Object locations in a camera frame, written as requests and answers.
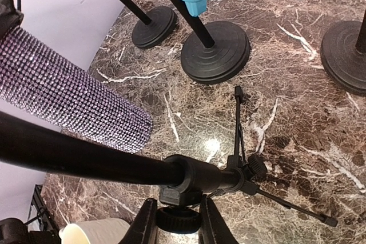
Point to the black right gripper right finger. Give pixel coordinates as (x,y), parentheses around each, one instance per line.
(213,228)

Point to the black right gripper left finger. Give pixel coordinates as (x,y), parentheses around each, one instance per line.
(144,229)

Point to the black tripod microphone stand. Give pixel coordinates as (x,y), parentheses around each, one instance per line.
(183,180)

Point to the black stand of blue microphone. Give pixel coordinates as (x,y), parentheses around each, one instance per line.
(214,52)

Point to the glitter purple silver microphone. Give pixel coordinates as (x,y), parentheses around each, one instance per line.
(39,81)

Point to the black stand of green microphone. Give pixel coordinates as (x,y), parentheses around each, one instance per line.
(153,27)

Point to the cream ceramic mug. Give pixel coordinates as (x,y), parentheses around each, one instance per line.
(110,230)

